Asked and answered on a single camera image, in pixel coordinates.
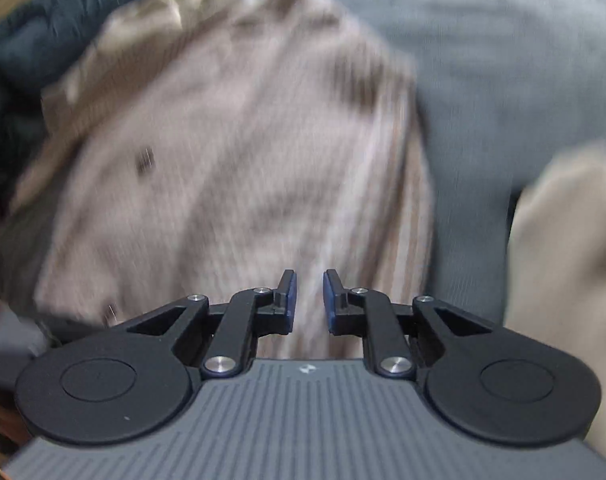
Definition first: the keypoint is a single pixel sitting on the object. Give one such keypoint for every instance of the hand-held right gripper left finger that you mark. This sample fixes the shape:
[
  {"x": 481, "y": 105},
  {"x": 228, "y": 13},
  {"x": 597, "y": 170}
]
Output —
[{"x": 290, "y": 305}]

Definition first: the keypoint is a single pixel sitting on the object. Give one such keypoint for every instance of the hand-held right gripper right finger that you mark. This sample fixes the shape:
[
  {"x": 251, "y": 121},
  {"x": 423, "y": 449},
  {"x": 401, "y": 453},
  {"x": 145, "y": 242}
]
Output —
[{"x": 328, "y": 305}]

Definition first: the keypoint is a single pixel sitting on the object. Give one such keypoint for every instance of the beige ribbed sweater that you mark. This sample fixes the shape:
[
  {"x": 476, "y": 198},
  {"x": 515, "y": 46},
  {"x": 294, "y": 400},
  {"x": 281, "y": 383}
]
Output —
[{"x": 208, "y": 160}]

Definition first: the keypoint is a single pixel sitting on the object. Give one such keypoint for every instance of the folded cream garment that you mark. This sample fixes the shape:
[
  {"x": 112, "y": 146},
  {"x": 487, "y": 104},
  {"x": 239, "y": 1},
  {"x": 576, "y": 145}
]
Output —
[{"x": 568, "y": 260}]

